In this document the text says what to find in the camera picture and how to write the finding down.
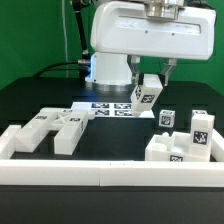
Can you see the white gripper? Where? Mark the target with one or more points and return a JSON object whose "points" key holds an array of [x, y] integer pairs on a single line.
{"points": [[125, 28]]}

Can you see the white chair seat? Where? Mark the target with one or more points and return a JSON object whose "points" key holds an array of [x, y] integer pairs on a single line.
{"points": [[172, 148]]}

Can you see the small tagged cube left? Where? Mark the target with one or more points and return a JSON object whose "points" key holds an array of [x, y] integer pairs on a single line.
{"points": [[167, 118]]}

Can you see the small tagged cube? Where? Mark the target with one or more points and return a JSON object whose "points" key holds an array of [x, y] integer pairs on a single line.
{"points": [[194, 112], [167, 118]]}

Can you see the white tag base sheet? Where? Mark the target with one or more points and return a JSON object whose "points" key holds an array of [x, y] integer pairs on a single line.
{"points": [[104, 109]]}

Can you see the small tagged cube right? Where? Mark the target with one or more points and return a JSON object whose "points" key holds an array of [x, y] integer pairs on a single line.
{"points": [[194, 112]]}

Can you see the white chair back frame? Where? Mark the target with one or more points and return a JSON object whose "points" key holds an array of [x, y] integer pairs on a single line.
{"points": [[69, 125]]}

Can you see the white right fence wall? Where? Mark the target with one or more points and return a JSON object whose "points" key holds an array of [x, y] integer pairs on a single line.
{"points": [[217, 147]]}

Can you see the white fence wall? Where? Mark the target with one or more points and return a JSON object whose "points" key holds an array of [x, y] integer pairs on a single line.
{"points": [[111, 173], [217, 147], [7, 145]]}

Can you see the white left fence wall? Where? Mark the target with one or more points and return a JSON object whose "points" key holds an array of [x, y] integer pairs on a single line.
{"points": [[7, 145]]}

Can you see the white front fence wall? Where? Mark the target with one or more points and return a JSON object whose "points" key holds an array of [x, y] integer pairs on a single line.
{"points": [[111, 173]]}

